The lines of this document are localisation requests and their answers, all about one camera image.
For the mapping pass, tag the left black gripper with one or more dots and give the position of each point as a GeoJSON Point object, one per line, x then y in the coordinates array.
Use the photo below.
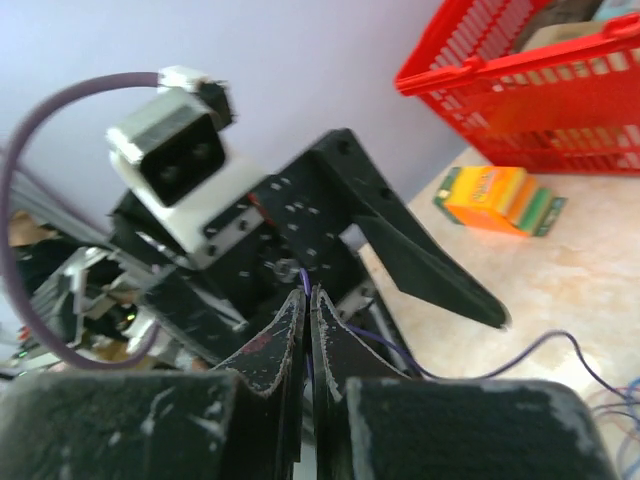
{"type": "Point", "coordinates": [284, 231]}

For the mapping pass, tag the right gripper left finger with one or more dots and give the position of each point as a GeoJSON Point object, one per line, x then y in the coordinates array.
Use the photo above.
{"type": "Point", "coordinates": [255, 414]}

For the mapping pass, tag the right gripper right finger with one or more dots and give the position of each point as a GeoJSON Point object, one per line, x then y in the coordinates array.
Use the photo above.
{"type": "Point", "coordinates": [341, 362]}

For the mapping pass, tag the orange yellow box on table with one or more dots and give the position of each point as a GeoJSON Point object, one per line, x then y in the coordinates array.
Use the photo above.
{"type": "Point", "coordinates": [506, 200]}

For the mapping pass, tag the red plastic basket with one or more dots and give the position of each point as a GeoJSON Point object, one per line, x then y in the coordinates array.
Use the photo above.
{"type": "Point", "coordinates": [572, 107]}

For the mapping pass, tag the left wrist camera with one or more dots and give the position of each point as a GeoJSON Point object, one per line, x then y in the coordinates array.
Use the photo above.
{"type": "Point", "coordinates": [180, 173]}

